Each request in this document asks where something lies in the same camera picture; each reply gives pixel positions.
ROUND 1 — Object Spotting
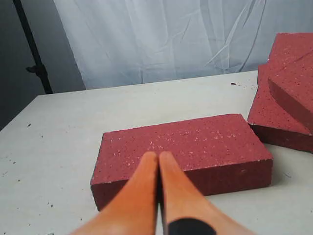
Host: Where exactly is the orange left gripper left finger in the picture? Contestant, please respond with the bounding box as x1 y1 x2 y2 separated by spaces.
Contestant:
72 152 157 235

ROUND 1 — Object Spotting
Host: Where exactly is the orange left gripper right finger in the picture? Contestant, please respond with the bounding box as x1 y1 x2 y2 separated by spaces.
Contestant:
159 151 254 235

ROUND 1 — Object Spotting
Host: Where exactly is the red brick being placed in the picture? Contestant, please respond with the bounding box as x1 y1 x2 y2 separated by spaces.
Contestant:
90 114 273 210

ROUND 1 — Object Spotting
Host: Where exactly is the red brick lower in pile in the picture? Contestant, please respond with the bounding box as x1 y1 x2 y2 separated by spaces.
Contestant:
247 64 313 152

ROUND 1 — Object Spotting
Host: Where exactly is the red brick in pile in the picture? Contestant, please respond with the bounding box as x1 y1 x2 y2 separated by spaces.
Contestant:
247 64 313 152
268 33 313 134

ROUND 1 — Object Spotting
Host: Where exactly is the red brick upper in pile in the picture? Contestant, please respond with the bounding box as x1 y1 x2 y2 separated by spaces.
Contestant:
268 33 313 134

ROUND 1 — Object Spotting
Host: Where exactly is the white fabric backdrop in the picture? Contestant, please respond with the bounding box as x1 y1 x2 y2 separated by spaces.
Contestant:
55 0 313 89

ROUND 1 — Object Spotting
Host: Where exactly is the black stand pole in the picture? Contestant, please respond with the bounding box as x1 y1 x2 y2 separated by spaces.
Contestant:
13 0 53 94

